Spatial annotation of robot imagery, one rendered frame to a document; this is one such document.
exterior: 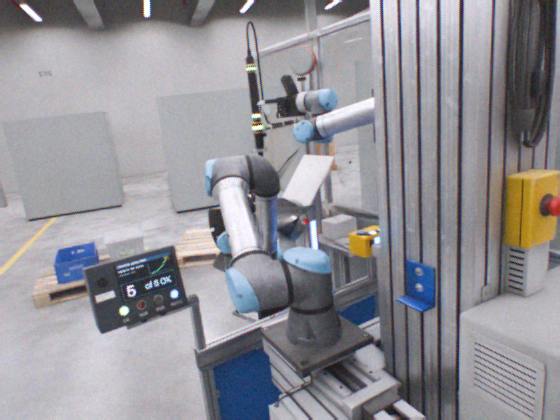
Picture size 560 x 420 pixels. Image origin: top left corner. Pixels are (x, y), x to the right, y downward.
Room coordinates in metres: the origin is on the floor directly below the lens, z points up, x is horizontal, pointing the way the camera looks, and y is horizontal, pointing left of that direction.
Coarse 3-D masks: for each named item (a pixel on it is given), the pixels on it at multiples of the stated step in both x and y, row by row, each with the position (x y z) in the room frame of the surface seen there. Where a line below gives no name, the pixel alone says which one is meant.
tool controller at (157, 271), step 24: (96, 264) 1.14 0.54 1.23; (120, 264) 1.09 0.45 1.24; (144, 264) 1.12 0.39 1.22; (168, 264) 1.15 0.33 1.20; (96, 288) 1.04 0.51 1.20; (120, 288) 1.07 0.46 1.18; (144, 288) 1.09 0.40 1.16; (168, 288) 1.12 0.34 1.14; (96, 312) 1.02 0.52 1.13; (144, 312) 1.07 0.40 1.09
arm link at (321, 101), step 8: (304, 96) 1.54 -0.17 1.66; (312, 96) 1.51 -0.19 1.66; (320, 96) 1.48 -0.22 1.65; (328, 96) 1.46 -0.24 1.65; (336, 96) 1.49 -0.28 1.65; (304, 104) 1.53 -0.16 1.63; (312, 104) 1.50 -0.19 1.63; (320, 104) 1.48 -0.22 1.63; (328, 104) 1.46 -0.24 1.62; (336, 104) 1.49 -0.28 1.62; (312, 112) 1.51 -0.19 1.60; (320, 112) 1.48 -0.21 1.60; (328, 112) 1.49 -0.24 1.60
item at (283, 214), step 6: (312, 204) 1.65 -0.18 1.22; (282, 210) 1.71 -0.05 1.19; (288, 210) 1.69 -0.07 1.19; (294, 210) 1.66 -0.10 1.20; (306, 210) 1.61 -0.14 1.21; (282, 216) 1.63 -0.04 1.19; (288, 216) 1.62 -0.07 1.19; (294, 216) 1.60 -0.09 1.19; (282, 222) 1.59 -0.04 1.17; (288, 222) 1.57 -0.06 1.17
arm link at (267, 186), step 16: (256, 160) 1.25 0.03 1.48; (256, 176) 1.23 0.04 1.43; (272, 176) 1.26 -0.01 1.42; (256, 192) 1.29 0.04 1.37; (272, 192) 1.28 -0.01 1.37; (256, 208) 1.34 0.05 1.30; (272, 208) 1.32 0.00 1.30; (256, 224) 1.38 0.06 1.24; (272, 224) 1.34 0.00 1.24; (272, 240) 1.37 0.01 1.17; (272, 256) 1.40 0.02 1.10
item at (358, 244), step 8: (352, 232) 1.65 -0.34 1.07; (368, 232) 1.63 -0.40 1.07; (376, 232) 1.62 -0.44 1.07; (352, 240) 1.63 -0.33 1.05; (360, 240) 1.59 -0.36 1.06; (368, 240) 1.57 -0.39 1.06; (352, 248) 1.63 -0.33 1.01; (360, 248) 1.59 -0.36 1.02; (368, 248) 1.57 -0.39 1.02; (368, 256) 1.57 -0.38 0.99
